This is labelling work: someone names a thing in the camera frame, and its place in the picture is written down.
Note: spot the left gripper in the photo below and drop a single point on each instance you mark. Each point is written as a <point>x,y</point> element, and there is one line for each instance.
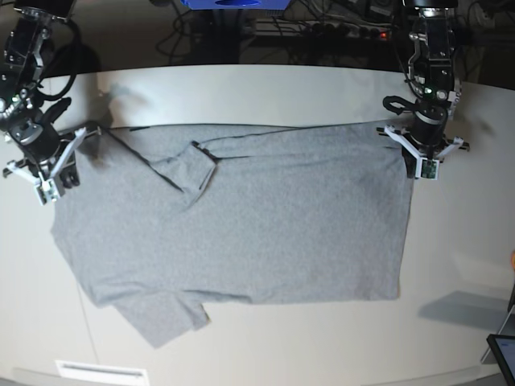
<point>426,133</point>

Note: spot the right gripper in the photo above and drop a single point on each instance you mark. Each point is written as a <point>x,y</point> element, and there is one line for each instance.
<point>41,146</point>

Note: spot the grey T-shirt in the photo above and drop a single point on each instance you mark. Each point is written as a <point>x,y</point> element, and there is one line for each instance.
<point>167,219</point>

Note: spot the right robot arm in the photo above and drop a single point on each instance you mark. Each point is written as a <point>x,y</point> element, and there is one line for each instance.
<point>27,113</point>

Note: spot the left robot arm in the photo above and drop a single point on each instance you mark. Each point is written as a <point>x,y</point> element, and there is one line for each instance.
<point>430,76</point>

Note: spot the black power strip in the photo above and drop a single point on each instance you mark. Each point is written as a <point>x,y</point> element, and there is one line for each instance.
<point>345,30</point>

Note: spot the white table label strip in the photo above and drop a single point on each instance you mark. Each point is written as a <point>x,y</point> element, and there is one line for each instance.
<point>100,373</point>

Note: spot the black tablet device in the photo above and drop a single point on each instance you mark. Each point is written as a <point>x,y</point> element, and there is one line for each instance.
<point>502,347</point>

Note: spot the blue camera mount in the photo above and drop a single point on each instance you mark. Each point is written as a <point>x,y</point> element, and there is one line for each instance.
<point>236,4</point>

